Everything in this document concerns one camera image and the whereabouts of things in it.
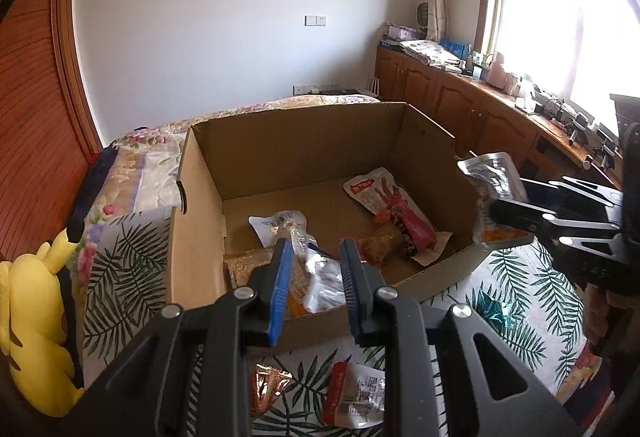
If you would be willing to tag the wooden sideboard cabinet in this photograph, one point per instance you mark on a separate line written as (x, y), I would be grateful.
(484, 120)

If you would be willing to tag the yellow plush toy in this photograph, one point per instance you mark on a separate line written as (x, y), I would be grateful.
(34, 328)

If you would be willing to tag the teal foil candy packet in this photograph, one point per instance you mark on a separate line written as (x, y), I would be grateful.
(500, 314)

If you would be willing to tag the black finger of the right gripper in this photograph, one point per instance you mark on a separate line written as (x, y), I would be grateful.
(552, 224)

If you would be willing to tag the silver foil snack packet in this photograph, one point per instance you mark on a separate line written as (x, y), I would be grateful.
(495, 177)

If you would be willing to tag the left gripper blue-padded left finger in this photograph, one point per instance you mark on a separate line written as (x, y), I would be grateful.
(266, 311)

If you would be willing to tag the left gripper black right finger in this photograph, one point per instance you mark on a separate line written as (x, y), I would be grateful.
(360, 282)

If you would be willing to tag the wooden louvered wardrobe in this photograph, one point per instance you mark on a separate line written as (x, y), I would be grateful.
(48, 136)

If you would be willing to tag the copper foil candy wrapper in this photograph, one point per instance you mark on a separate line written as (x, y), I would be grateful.
(267, 384)

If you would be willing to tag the brown cardboard box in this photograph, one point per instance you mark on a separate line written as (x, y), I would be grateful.
(261, 163)

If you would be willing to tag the red white snack packet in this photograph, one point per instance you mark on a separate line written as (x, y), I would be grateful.
(355, 397)

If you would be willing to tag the chicken foot snack packet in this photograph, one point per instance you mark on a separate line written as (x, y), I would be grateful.
(399, 226)

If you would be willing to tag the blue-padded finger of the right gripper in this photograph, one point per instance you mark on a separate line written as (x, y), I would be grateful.
(572, 194)

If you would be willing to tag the brown cracker pack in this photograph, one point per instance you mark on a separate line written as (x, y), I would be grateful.
(238, 267)

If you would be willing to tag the white wall switch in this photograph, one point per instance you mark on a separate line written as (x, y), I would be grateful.
(315, 21)

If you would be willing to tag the white orange snack bag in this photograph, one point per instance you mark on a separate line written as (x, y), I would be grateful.
(316, 283)

